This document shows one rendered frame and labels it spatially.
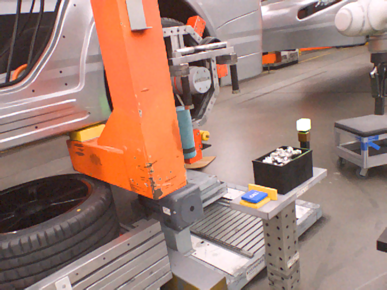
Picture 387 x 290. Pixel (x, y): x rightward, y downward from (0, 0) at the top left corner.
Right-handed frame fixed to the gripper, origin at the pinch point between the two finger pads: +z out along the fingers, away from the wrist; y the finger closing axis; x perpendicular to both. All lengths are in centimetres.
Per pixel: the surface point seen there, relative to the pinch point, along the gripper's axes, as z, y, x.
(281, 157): 14.6, -37.6, 16.2
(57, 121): -5, -100, 84
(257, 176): 22, -45, 22
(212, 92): -4, -12, 88
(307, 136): 10.6, -18.8, 18.8
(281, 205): 28, -48, 7
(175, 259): 61, -70, 50
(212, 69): -17, -11, 88
